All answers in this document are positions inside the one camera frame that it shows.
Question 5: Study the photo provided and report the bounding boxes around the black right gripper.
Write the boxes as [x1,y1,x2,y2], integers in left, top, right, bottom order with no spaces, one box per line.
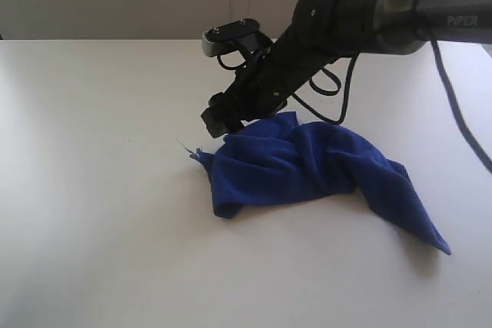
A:
[201,0,377,137]

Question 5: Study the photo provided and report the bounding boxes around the blue towel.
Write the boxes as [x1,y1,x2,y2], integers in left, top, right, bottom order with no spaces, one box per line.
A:
[189,111,451,254]

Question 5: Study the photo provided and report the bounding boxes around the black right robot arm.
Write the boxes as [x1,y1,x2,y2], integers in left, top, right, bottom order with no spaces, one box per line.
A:
[201,0,491,137]

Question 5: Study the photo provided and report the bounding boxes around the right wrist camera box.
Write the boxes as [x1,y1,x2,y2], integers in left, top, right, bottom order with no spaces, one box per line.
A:
[201,18,273,58]

